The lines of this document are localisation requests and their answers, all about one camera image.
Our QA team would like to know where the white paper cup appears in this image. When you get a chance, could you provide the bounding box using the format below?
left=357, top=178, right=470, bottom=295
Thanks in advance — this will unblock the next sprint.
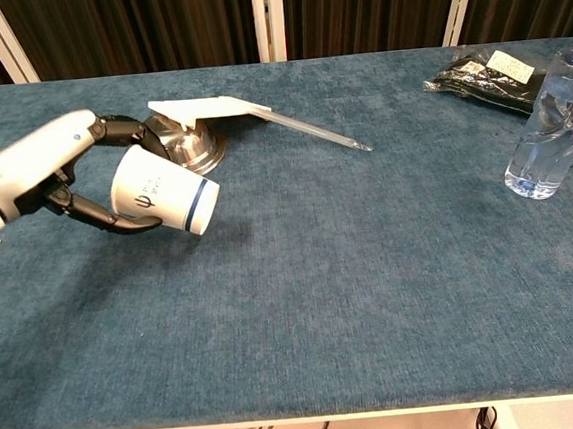
left=105, top=137, right=225, bottom=245

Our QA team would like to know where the white partition post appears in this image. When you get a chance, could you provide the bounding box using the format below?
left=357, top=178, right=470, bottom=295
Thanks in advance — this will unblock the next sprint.
left=437, top=0, right=487, bottom=47
left=251, top=0, right=288, bottom=63
left=0, top=0, right=41, bottom=86

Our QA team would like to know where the blue table cloth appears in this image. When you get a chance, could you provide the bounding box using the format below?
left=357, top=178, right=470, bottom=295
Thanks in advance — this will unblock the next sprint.
left=0, top=34, right=573, bottom=429

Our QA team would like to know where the clear plastic water bottle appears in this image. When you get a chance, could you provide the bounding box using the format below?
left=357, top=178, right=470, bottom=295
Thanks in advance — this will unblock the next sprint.
left=490, top=20, right=573, bottom=204

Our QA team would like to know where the clear glass rod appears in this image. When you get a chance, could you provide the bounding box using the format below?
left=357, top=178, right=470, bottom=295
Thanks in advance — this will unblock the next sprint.
left=256, top=100, right=374, bottom=162

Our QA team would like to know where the stainless steel bowl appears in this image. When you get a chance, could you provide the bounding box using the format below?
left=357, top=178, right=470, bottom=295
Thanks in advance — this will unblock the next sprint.
left=142, top=107, right=232, bottom=181

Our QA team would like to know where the left white black-fingered robot hand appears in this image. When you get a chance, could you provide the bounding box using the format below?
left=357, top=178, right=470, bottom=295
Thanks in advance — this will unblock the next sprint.
left=0, top=102, right=177, bottom=247

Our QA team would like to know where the white flat rectangular card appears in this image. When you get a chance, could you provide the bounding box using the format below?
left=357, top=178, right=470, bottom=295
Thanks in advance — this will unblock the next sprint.
left=147, top=89, right=274, bottom=136

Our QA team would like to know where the black item in plastic bag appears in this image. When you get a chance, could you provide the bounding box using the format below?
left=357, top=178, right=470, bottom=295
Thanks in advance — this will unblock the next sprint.
left=420, top=42, right=568, bottom=126

